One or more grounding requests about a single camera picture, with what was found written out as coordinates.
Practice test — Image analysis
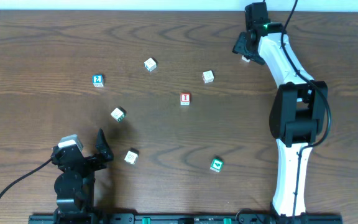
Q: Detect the red letter A block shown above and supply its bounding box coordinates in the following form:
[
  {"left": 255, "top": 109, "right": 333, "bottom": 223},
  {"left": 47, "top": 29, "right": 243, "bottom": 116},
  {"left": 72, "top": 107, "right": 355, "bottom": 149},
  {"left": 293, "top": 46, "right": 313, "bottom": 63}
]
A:
[{"left": 242, "top": 55, "right": 250, "bottom": 63}]

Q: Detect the blue number 2 block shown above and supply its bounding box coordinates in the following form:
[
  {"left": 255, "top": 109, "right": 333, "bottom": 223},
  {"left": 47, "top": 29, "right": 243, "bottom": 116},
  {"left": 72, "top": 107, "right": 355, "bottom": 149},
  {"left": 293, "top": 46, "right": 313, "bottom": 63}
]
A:
[{"left": 92, "top": 74, "right": 104, "bottom": 88}]

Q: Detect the red letter I block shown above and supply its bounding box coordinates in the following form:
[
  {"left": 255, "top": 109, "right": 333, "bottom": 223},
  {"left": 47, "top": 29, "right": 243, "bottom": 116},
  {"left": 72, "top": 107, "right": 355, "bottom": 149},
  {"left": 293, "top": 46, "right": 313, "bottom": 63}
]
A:
[{"left": 180, "top": 93, "right": 191, "bottom": 106}]

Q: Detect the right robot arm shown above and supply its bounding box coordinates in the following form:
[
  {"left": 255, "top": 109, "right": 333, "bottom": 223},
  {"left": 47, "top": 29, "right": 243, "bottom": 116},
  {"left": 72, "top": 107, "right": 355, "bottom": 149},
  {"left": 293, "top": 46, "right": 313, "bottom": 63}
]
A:
[{"left": 232, "top": 1, "right": 331, "bottom": 223}]

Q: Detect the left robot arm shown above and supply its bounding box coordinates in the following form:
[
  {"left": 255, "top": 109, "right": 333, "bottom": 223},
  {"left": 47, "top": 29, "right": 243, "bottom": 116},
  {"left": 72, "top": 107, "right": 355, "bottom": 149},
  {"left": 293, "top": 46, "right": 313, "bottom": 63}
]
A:
[{"left": 50, "top": 129, "right": 114, "bottom": 223}]

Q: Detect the white block engraved circle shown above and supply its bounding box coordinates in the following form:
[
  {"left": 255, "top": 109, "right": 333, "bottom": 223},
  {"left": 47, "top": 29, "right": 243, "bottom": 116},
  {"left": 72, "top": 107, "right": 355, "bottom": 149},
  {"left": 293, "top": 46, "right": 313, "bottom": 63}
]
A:
[{"left": 124, "top": 150, "right": 139, "bottom": 165}]

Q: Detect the white block green side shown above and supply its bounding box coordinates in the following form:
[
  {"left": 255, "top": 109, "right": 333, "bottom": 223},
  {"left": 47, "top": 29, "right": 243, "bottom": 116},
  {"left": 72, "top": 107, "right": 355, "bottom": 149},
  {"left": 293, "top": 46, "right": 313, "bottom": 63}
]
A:
[{"left": 111, "top": 107, "right": 126, "bottom": 122}]

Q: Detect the white block red side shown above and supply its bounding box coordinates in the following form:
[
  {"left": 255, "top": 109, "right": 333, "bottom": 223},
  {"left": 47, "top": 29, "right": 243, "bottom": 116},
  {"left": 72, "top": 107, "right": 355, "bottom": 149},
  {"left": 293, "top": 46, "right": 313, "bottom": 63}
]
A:
[{"left": 202, "top": 70, "right": 214, "bottom": 83}]

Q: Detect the white block blue side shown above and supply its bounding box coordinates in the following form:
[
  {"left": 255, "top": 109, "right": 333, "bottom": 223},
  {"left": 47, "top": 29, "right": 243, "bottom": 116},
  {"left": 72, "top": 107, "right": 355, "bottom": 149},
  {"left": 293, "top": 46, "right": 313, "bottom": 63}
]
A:
[{"left": 144, "top": 57, "right": 157, "bottom": 72}]

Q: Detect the green number 4 block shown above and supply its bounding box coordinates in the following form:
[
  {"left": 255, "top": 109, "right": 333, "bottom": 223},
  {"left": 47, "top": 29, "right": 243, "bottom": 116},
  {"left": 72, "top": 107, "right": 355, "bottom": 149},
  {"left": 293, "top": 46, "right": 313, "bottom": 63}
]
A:
[{"left": 210, "top": 158, "right": 224, "bottom": 172}]

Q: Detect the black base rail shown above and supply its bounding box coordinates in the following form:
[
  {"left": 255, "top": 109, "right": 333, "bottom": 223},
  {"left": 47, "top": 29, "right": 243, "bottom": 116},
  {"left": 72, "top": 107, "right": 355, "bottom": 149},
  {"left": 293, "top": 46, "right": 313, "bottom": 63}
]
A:
[{"left": 28, "top": 213, "right": 343, "bottom": 224}]

